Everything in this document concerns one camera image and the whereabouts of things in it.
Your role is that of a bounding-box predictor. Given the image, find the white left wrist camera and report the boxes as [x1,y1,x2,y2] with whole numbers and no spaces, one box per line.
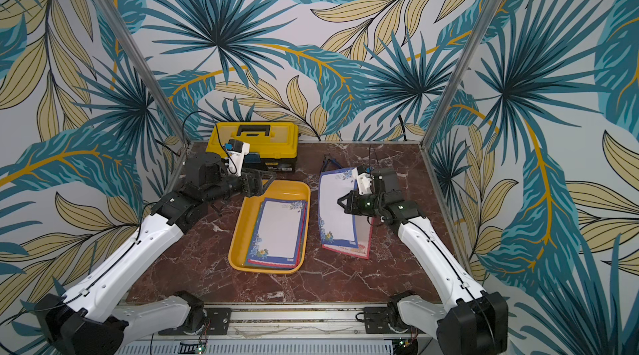
[224,139,250,177]

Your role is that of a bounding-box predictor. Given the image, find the aluminium front rail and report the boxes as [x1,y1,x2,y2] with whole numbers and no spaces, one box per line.
[74,303,508,342]

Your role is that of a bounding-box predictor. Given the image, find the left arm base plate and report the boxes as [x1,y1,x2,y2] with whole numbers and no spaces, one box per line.
[188,307,232,336]

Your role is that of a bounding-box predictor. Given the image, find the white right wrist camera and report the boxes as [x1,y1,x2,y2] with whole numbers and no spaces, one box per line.
[356,172,374,195]

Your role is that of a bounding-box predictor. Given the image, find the stack of stationery papers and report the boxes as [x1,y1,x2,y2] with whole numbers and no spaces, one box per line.
[243,197,309,270]

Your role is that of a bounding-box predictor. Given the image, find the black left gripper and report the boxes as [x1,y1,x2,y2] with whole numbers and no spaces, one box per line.
[204,167,276,205]

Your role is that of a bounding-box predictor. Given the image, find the yellow black toolbox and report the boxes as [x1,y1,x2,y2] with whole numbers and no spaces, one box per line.
[206,122,299,173]

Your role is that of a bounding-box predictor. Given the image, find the red bordered stationery paper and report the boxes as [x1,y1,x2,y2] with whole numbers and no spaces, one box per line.
[322,216,373,259]

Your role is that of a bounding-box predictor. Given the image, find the blue handled pliers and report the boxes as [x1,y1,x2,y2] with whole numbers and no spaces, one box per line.
[319,155,343,174]

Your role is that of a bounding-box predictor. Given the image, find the yellow plastic tray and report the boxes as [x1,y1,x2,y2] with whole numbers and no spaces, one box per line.
[228,180,311,274]

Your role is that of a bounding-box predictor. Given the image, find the blue floral stationery paper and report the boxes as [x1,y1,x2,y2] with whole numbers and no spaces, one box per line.
[318,169,358,248]
[245,197,306,264]

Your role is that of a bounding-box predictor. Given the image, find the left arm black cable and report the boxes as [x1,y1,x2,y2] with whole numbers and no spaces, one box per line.
[180,109,233,166]

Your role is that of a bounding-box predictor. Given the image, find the aluminium left corner post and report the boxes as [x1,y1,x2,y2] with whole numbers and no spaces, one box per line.
[94,0,190,148]

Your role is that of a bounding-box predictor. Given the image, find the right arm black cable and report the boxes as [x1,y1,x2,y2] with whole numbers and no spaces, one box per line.
[398,214,500,346]

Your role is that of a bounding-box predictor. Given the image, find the aluminium corner post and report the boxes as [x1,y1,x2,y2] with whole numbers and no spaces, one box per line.
[420,0,502,153]
[94,0,190,148]

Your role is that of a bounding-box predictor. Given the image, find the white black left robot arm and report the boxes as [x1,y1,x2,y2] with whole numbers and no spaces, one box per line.
[34,153,276,354]

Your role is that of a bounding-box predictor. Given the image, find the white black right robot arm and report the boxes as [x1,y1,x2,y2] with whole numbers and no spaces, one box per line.
[336,166,509,354]

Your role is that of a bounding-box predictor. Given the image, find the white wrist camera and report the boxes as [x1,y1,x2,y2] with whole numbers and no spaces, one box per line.
[356,172,374,195]
[224,139,250,177]

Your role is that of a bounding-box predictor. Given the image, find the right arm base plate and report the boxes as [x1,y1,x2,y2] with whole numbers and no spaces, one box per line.
[355,305,423,334]

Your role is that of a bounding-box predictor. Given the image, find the aluminium right corner post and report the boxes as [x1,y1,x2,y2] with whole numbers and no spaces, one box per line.
[420,0,502,153]

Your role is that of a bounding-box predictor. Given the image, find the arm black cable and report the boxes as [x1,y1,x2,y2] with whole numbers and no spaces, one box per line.
[398,214,500,346]
[180,109,233,166]

